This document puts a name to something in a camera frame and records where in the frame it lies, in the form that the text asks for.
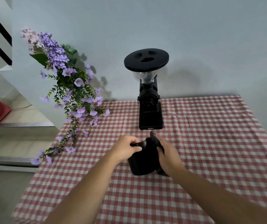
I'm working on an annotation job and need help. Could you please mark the person's right hand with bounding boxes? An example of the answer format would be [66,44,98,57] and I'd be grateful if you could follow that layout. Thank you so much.
[150,131,187,177]

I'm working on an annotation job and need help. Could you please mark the person's left hand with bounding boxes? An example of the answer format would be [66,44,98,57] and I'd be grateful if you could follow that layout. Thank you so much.
[110,135,143,164]

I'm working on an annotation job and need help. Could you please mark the black coffee bag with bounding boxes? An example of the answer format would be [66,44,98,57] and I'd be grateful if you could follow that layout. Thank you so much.
[127,137,169,177]

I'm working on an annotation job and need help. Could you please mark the person's right forearm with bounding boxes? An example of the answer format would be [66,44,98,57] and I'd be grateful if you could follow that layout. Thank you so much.
[170,168,267,224]

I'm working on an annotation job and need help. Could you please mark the person's left forearm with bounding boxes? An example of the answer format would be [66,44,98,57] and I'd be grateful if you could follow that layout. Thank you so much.
[42,152,120,224]

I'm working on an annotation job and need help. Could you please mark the red checkered tablecloth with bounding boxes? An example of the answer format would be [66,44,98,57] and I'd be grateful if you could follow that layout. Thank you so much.
[11,95,267,224]

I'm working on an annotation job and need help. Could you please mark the black coffee grinder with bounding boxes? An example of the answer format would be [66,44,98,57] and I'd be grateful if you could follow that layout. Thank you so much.
[124,48,170,130]

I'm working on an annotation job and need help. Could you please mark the purple artificial flower bouquet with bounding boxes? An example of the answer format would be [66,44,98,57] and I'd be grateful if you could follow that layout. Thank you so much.
[20,27,110,166]

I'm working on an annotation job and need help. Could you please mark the staircase steps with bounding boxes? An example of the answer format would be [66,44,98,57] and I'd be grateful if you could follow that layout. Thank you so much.
[0,93,60,173]

